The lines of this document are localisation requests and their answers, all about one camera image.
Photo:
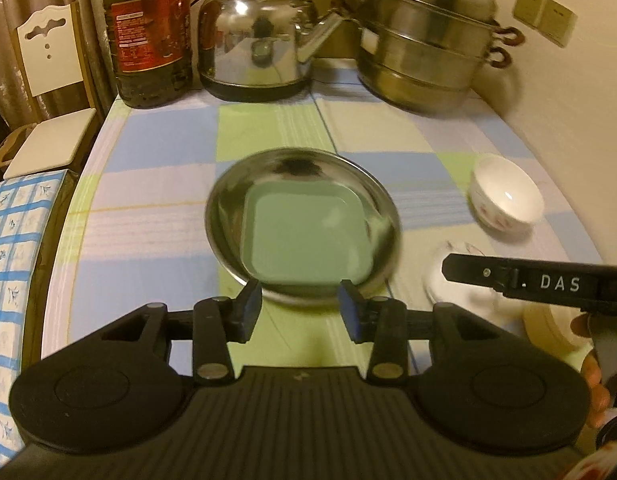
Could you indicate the steel steamer pot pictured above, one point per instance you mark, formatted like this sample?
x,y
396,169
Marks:
x,y
423,55

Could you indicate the round steel plate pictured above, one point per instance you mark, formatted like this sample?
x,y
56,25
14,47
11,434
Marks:
x,y
228,220

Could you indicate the steel kettle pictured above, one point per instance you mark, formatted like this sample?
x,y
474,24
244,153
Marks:
x,y
253,45

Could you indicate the beige wall switch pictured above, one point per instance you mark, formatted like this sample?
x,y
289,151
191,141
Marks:
x,y
558,22
528,6

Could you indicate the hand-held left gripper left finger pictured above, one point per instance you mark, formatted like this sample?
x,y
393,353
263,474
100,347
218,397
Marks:
x,y
248,310

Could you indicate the steel bowl with beige shell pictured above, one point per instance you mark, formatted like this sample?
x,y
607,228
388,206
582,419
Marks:
x,y
548,330

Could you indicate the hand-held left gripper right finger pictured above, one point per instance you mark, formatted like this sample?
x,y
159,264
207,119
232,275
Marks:
x,y
351,310

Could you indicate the white chair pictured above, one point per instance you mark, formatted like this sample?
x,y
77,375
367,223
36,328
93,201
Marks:
x,y
48,60

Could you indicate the green square plate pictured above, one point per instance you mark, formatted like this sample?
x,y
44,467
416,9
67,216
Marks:
x,y
303,235

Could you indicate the white floral bowl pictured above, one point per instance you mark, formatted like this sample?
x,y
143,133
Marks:
x,y
508,195
441,285

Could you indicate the cooking oil bottle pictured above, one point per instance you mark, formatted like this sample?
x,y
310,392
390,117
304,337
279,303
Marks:
x,y
148,35

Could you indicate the blue checked cloth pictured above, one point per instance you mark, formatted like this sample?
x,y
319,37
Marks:
x,y
18,260

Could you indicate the pastel checked tablecloth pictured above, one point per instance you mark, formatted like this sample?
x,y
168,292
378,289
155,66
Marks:
x,y
153,160

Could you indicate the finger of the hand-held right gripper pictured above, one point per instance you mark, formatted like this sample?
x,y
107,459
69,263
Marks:
x,y
473,271

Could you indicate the person's right hand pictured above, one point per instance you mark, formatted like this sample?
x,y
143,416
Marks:
x,y
595,385

